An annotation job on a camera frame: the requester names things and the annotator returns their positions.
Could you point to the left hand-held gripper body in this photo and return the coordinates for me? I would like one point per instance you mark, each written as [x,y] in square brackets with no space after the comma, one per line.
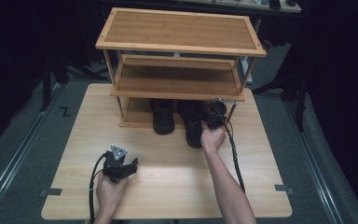
[113,166]

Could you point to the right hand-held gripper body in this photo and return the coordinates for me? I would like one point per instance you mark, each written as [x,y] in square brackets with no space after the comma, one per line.
[216,116]

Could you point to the black sneaker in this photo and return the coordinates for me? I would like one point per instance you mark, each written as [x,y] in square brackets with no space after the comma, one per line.
[193,130]
[163,119]

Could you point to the three-tier wooden shoe rack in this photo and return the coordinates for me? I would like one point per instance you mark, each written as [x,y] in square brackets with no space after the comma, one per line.
[180,29]

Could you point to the person's right hand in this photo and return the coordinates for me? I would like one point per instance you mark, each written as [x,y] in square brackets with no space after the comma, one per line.
[213,138]

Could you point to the person's left hand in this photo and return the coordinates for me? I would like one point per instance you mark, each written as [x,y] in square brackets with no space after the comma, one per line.
[110,194]

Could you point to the white desk leg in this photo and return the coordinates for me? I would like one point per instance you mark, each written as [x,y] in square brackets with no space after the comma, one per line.
[246,67]

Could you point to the grey tape strip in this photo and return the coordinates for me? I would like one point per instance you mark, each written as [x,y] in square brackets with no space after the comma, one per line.
[52,192]
[283,188]

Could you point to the black floor tape mark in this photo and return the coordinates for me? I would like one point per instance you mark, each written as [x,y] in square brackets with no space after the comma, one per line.
[65,111]

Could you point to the black tripod stand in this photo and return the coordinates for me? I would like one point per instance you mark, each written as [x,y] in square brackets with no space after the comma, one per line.
[300,102]

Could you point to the black metal stand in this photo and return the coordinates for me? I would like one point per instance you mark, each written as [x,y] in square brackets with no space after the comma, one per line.
[46,84]

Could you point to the light background desk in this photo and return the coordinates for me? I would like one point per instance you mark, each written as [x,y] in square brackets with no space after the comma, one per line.
[230,4]

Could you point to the metal floor rail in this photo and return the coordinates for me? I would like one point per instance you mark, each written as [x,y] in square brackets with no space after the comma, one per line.
[315,168]
[15,155]

